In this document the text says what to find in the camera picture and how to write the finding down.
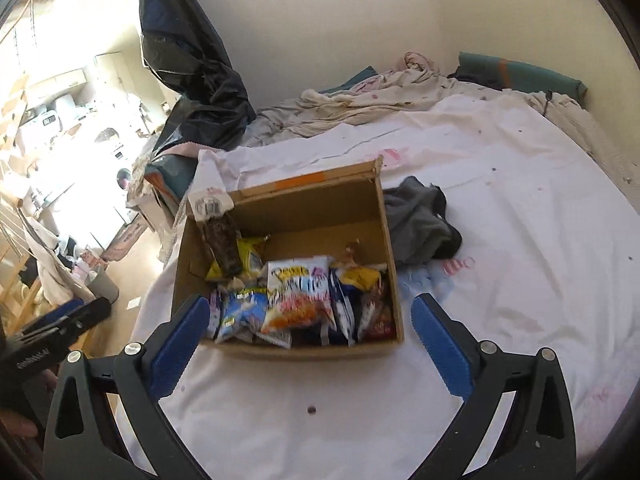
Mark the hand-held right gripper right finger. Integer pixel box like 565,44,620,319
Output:
410,292,581,480

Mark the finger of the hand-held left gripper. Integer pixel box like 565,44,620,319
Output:
30,299,87,322
20,297,113,350

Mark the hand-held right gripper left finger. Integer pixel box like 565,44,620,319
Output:
42,294,212,480

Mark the pink white snack packet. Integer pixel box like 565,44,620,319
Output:
206,290,223,340

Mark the blue white snack bag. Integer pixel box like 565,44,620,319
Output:
215,287,271,345

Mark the brown white bar packet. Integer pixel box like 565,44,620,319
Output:
357,280,391,341

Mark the blue wafer packet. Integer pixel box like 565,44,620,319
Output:
327,265,383,347

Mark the yellow snack bag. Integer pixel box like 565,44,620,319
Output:
205,236,266,283

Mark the dark clear snack packet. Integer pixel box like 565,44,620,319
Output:
186,186,243,277

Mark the white orange chip bag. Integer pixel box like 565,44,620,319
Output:
260,255,337,336

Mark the brown cardboard box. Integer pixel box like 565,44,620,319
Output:
170,156,405,362

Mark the person's left hand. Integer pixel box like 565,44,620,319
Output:
0,367,57,438

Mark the grey trash bin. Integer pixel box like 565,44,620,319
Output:
86,262,121,306

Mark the patterned floor rug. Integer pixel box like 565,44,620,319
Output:
102,220,146,263

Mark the white storage box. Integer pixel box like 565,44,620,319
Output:
125,187,176,248

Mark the grey cloth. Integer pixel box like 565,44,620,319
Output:
382,176,463,266

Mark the white washing machine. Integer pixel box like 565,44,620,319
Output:
95,125,138,226

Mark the teal orange cloth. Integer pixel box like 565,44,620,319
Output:
142,152,201,226

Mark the white microwave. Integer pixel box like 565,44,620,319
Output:
22,105,76,136

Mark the crumpled pink blanket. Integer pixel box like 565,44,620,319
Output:
245,51,481,148

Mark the black plastic bag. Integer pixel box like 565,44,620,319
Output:
137,0,258,161

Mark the teal pillow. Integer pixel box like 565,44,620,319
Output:
447,51,588,108

